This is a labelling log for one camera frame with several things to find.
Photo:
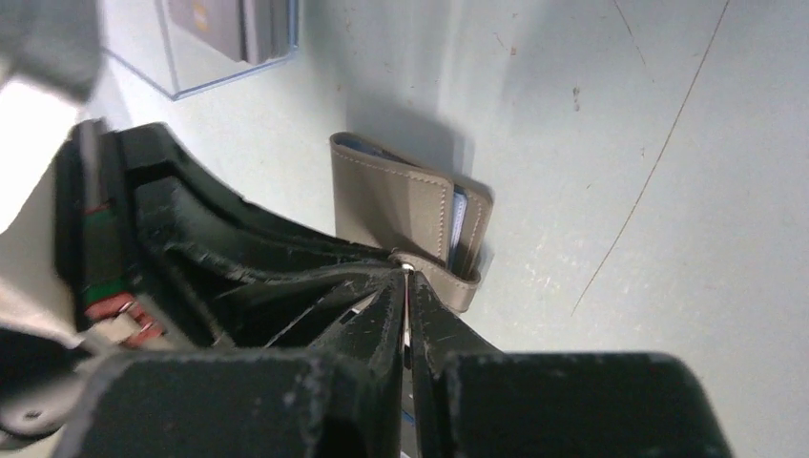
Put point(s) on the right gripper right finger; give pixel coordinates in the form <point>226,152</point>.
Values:
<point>474,400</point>

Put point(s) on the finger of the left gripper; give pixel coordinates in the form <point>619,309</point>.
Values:
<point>221,270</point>

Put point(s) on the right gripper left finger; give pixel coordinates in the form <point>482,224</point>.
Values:
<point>340,396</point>

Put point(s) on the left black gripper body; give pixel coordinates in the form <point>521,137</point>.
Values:
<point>122,296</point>

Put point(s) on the grey felt card holder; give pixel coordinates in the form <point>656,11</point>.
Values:
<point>433,221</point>

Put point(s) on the clear plastic card box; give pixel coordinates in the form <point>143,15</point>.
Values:
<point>180,48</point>

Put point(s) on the remaining cards in box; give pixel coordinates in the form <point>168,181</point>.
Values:
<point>250,31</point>

